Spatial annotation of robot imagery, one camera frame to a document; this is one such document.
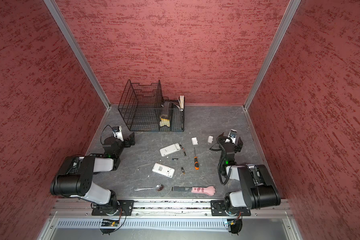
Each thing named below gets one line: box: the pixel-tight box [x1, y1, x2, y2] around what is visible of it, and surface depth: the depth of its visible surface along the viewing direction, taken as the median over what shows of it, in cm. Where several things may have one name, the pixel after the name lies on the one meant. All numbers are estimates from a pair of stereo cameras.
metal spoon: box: [134, 184, 164, 191], surface depth 81 cm
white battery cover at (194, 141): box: [191, 137, 198, 146], surface depth 102 cm
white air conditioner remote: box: [152, 162, 175, 179], surface depth 88 cm
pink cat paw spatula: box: [171, 185, 216, 196], surface depth 80 cm
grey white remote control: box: [159, 142, 181, 157], surface depth 97 cm
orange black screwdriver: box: [194, 147, 200, 171], surface depth 90 cm
